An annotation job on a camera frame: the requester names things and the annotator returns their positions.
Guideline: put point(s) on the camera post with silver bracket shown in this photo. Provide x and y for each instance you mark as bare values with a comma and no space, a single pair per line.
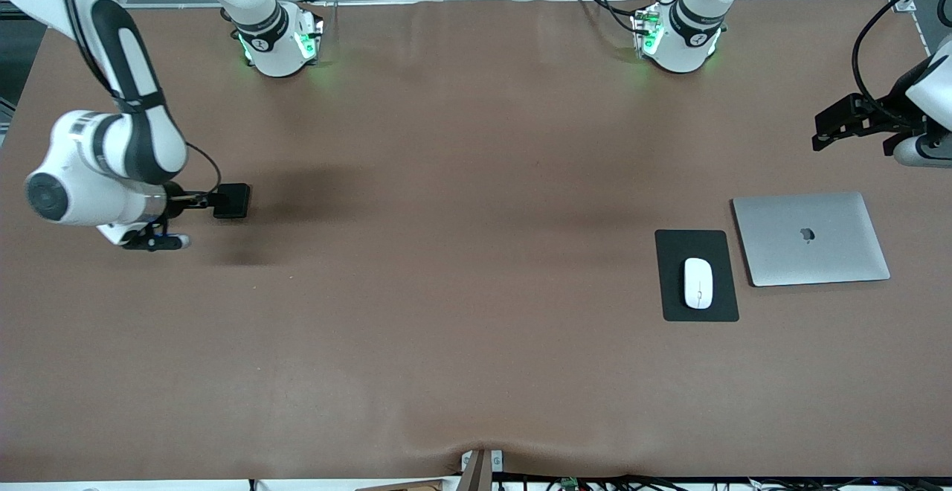
480,476

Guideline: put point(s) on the white computer mouse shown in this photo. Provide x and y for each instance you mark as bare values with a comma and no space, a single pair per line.
698,283

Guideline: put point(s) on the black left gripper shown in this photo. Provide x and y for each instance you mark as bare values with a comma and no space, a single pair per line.
886,114

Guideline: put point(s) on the brown table cover mat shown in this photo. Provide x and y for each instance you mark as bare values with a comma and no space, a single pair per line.
476,342

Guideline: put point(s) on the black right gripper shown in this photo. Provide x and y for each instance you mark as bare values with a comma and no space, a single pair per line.
177,199

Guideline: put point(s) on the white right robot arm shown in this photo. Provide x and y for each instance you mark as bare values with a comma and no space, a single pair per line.
82,208

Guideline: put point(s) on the silver table corner bracket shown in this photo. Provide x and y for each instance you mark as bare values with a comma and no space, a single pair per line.
904,3

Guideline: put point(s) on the black mouse pad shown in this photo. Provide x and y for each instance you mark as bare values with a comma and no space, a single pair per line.
673,253

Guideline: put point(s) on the silver closed laptop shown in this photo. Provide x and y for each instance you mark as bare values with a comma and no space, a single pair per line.
811,242

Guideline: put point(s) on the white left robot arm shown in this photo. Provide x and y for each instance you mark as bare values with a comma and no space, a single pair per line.
680,56

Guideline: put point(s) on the small black phone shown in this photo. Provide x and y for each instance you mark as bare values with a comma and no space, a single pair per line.
232,201

